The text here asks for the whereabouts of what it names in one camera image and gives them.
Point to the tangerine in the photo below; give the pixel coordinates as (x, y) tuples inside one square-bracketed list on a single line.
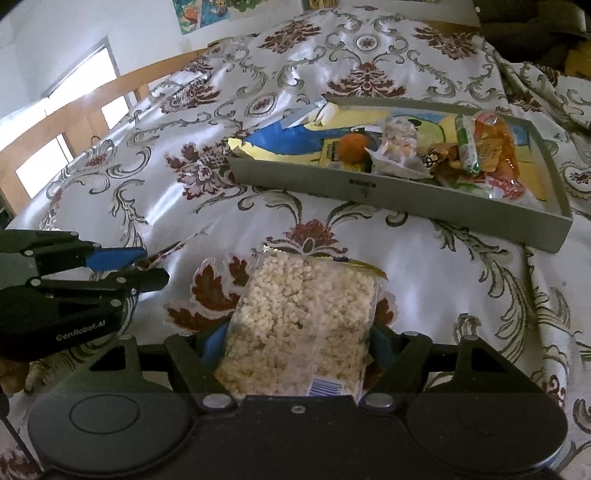
[(353, 147)]

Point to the yellow snack packet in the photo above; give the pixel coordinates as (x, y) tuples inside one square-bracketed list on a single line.
[(330, 154)]

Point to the grey tray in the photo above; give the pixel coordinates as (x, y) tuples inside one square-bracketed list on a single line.
[(415, 203)]

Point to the floral printed blanket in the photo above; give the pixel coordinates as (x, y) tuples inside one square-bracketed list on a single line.
[(415, 258)]

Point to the orange red snack packet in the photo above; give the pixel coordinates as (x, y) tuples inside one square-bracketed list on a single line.
[(498, 147)]

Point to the wooden bed frame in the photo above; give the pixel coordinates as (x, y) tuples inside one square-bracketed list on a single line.
[(69, 120)]

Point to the anime girl wall poster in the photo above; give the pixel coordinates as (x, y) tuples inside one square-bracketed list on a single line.
[(244, 4)]

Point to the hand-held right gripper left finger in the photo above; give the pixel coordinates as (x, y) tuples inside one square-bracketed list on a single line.
[(210, 344)]

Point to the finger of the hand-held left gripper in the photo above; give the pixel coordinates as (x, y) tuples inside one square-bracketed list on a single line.
[(115, 281), (115, 259)]

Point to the clear snack packet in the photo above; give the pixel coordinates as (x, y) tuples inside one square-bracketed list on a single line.
[(399, 147)]

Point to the white folded paper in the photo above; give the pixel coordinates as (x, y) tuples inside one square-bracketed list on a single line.
[(318, 113)]

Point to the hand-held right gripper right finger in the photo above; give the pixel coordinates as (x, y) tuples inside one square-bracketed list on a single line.
[(381, 344)]

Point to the orange character wall poster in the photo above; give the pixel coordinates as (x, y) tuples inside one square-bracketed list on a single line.
[(198, 11)]

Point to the brown orange snack packet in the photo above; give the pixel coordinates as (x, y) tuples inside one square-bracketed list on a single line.
[(443, 157)]

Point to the rice puff cake packet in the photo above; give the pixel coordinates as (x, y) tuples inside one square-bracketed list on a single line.
[(300, 323)]

